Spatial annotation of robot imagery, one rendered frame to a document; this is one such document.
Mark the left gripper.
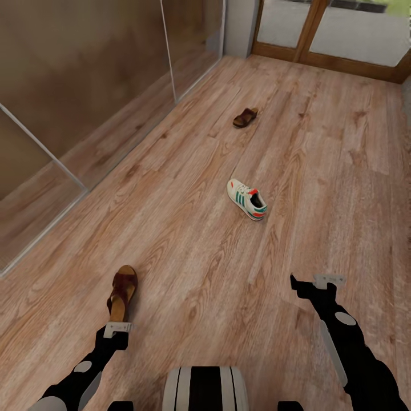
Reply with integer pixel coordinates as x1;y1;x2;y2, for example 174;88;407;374
95;329;128;359

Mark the sandal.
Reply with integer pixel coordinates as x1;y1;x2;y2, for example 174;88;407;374
233;108;259;128
106;265;138;323

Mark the gym shoe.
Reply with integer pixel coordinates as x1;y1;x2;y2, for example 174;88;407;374
227;179;267;221

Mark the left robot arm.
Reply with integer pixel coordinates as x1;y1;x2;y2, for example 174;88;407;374
26;321;134;411

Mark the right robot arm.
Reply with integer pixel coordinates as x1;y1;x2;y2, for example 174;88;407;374
290;273;409;411

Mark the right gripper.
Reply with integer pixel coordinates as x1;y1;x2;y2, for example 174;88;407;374
290;273;337;310

